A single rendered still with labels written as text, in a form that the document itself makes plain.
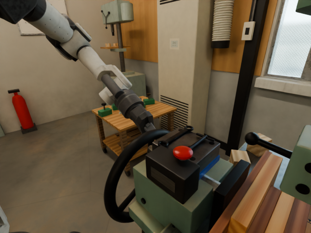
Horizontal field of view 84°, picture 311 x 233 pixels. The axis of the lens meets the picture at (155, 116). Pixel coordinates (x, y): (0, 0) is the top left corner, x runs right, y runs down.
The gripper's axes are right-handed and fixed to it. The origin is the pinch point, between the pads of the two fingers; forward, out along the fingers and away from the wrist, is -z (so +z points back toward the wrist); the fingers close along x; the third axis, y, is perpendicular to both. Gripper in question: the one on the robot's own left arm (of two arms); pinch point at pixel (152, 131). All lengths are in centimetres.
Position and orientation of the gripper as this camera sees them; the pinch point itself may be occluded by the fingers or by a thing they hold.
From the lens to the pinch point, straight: 59.0
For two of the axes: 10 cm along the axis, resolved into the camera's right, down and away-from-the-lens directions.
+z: -6.2, -7.0, 3.6
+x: -0.4, -4.2, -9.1
